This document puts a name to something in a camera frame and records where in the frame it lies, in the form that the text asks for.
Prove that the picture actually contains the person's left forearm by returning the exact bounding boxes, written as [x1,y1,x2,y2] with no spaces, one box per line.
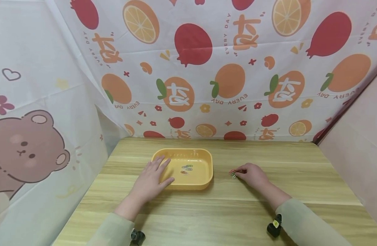
[85,195,146,246]

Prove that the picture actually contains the person's left hand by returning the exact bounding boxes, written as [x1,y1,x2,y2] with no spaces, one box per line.
[130,155,176,206]

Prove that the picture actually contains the person's right forearm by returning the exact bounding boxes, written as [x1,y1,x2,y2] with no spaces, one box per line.
[258,181,352,246]

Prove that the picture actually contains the black wrist band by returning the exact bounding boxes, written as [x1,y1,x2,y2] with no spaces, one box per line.
[266,214,283,238]
[130,229,146,246]

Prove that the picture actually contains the person's right hand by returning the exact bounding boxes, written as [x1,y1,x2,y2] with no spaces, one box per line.
[234,163,271,192]

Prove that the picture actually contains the yellow plastic tray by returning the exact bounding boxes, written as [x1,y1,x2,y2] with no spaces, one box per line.
[151,148,214,191]

